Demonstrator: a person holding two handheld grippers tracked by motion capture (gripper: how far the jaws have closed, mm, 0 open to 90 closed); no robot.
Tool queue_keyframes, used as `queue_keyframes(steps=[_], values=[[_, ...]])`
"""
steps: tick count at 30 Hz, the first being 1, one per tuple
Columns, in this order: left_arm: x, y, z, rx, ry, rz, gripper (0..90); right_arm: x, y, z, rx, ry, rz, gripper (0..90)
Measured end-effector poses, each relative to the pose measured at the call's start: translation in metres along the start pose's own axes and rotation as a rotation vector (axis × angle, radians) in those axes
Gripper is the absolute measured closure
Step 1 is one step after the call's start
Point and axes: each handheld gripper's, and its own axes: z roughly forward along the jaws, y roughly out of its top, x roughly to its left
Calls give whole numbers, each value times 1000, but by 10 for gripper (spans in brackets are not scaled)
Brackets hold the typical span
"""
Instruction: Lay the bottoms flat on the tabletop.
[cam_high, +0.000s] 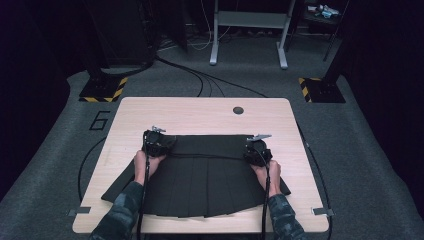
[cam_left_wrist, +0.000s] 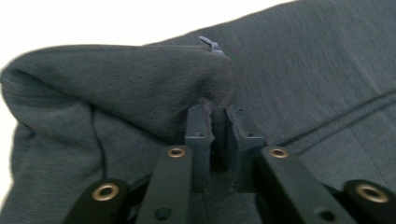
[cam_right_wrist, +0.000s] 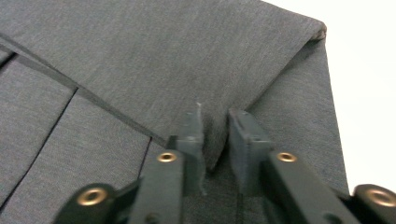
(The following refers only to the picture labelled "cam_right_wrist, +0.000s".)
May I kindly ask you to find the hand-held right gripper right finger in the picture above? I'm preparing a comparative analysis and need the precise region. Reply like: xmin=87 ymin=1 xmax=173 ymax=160
xmin=228 ymin=107 xmax=275 ymax=197

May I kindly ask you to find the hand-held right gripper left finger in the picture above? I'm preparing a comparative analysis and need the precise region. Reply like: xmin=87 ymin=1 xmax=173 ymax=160
xmin=167 ymin=103 xmax=207 ymax=196

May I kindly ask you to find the dark grey cloth garment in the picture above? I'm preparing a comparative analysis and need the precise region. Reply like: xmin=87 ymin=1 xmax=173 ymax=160
xmin=0 ymin=0 xmax=350 ymax=224

